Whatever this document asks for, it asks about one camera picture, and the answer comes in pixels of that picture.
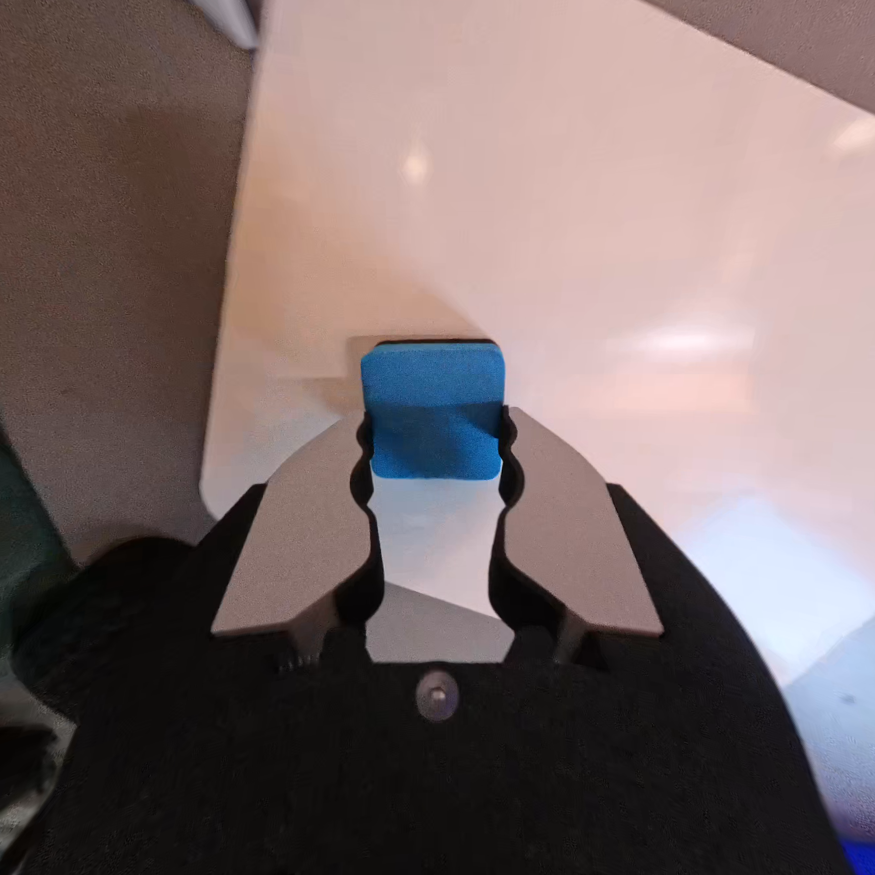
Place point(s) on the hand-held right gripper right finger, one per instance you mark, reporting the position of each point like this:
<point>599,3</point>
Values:
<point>574,547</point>

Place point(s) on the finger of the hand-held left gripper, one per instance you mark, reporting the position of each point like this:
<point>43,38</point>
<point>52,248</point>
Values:
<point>230,17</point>

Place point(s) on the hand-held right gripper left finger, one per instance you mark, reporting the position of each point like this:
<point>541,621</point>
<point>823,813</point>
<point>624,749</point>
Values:
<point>301,547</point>

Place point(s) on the blue whiteboard eraser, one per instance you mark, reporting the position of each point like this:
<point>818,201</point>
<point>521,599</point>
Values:
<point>431,410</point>

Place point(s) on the white whiteboard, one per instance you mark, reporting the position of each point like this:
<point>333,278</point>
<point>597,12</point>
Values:
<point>574,205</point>

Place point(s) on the blue plastic bin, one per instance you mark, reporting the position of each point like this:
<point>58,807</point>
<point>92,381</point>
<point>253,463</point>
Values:
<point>864,856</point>

